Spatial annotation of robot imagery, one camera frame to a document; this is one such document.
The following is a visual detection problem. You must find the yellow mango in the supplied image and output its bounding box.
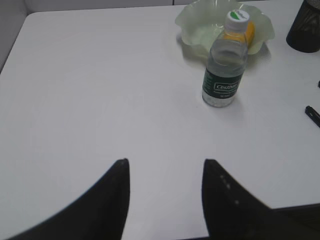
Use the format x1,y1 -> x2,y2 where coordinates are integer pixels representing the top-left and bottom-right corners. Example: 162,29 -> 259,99
223,21 -> 255,47

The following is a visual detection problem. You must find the black marker pen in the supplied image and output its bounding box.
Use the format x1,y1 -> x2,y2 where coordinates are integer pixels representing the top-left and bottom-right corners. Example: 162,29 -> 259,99
304,105 -> 320,127

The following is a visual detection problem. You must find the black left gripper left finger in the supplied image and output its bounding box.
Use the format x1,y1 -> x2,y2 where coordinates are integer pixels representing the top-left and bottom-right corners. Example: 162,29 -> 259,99
12,158 -> 130,240

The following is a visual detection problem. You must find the clear water bottle green label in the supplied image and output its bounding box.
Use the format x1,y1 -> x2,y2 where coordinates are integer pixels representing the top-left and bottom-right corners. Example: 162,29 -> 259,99
202,9 -> 250,108

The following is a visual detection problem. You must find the black mesh pen holder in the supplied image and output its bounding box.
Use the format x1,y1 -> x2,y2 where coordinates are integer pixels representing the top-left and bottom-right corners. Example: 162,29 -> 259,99
286,0 -> 320,53

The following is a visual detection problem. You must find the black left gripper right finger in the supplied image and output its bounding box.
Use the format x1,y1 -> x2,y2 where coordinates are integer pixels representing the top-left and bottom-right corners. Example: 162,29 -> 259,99
201,159 -> 320,240

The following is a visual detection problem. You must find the pale green wavy plate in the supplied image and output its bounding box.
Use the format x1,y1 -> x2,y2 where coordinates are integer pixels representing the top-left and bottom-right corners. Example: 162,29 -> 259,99
175,0 -> 275,56

